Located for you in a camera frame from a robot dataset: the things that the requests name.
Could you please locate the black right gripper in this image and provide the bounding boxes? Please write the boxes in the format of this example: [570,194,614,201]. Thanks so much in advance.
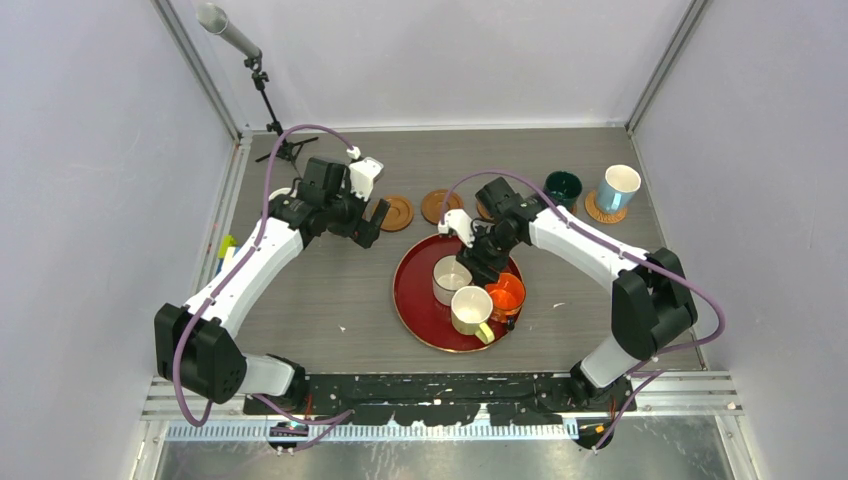
[456,223,520,287]

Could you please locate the white ribbed mug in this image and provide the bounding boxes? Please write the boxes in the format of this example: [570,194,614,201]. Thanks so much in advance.
[432,255,473,306]

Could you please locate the orange mug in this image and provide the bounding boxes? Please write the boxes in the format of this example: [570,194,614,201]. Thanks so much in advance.
[484,272,527,329]

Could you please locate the pale yellow mug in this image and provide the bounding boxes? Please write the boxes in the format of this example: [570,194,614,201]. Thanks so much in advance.
[450,286,495,345]

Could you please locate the white mug with handle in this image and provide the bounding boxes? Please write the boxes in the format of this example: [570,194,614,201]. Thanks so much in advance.
[268,187,297,202]

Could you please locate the dark green mug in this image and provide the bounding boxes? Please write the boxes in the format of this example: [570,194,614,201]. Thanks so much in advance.
[543,171,583,211]

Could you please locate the light blue mug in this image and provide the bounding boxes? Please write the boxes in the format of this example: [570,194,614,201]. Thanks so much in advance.
[595,164,642,215]

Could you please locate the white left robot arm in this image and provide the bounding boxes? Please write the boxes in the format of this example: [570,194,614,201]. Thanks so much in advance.
[154,157,389,414]

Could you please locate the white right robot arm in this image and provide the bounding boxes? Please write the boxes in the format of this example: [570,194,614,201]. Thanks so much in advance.
[437,171,698,411]

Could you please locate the woven rattan coaster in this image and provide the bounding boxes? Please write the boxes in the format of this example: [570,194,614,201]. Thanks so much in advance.
[584,190,629,224]

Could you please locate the red round tray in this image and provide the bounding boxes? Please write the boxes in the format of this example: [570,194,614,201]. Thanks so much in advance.
[393,235,528,353]

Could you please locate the coloured toy blocks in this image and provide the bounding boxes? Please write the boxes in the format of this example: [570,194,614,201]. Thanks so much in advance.
[217,235,237,266]

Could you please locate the microphone on stand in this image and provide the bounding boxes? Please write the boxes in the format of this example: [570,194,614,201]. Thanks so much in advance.
[196,2,318,169]

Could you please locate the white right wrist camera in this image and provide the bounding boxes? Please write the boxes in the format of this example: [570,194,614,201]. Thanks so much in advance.
[437,209,475,248]

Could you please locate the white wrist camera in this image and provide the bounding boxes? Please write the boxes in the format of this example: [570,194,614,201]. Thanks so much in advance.
[437,209,475,248]
[347,146,384,201]

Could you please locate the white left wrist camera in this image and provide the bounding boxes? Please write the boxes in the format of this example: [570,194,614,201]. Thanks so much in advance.
[347,146,384,201]

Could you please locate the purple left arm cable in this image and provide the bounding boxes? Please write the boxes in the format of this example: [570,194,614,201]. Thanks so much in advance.
[172,123,362,455]

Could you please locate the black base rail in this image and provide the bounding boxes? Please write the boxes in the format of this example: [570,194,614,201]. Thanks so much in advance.
[244,373,632,427]

